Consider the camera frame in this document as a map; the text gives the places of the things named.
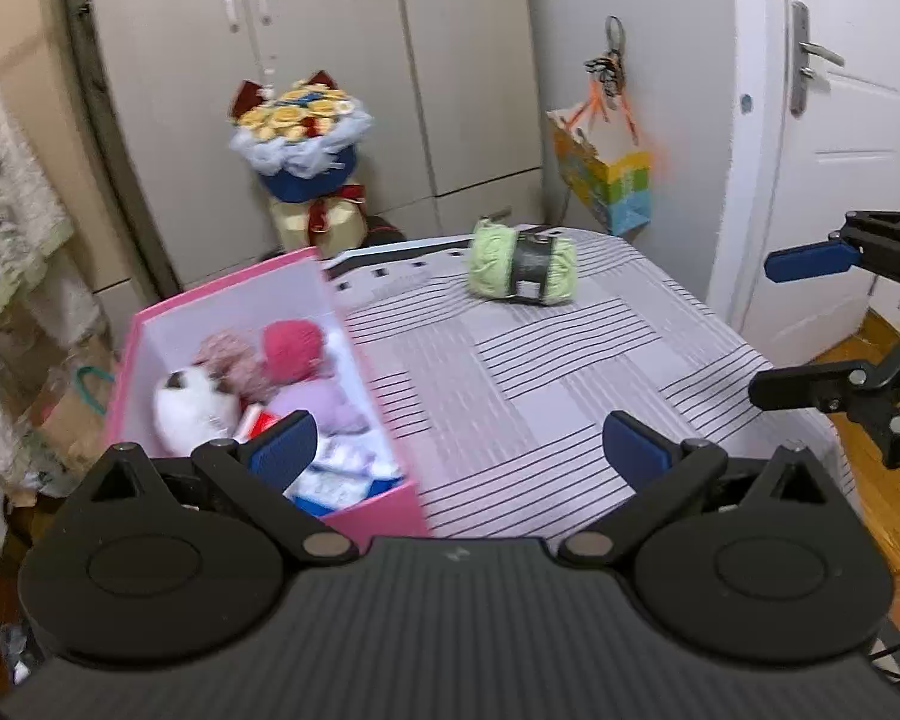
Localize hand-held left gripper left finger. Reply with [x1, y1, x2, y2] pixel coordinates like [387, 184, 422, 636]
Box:
[75, 411, 361, 563]

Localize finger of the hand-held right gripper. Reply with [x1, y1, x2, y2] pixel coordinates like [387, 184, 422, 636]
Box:
[748, 328, 900, 422]
[763, 210, 900, 286]

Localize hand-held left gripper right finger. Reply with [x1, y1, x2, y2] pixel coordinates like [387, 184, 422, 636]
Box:
[555, 411, 833, 563]

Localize red envelope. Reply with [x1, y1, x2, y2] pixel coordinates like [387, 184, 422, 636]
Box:
[232, 403, 282, 443]

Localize white wipes packet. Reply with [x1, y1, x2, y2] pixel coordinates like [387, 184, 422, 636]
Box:
[285, 436, 406, 518]

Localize purple plush toy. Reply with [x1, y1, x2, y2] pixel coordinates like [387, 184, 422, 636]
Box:
[270, 379, 368, 436]

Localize white plush toy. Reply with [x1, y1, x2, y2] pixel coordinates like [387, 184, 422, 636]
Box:
[154, 366, 241, 458]

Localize pink fluffy hat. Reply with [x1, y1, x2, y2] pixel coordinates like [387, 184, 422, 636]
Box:
[261, 319, 327, 383]

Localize pink floral cloth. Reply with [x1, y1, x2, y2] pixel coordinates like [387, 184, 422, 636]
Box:
[195, 330, 275, 398]

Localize pink cardboard box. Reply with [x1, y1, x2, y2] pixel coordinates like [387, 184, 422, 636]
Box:
[103, 246, 432, 541]

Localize green yarn ball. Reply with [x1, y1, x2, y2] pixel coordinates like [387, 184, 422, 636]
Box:
[469, 217, 578, 307]

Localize striped bed sheet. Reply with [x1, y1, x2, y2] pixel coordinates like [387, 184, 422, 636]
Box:
[322, 225, 863, 541]

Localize white door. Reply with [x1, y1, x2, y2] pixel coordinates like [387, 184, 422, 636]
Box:
[709, 0, 900, 361]

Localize colourful gift bag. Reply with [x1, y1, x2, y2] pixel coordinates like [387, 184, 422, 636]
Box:
[547, 82, 655, 237]

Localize crochet flower bouquet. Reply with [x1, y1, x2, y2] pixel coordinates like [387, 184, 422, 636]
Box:
[229, 71, 374, 256]

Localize cream fleece pajama top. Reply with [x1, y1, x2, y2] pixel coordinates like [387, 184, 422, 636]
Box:
[0, 49, 76, 335]

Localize beige wardrobe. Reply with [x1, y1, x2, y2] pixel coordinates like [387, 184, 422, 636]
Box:
[82, 0, 548, 293]

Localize silver door handle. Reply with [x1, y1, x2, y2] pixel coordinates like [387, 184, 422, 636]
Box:
[789, 1, 846, 117]

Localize black hanging cables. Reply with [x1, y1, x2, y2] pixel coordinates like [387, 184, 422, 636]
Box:
[583, 15, 631, 98]

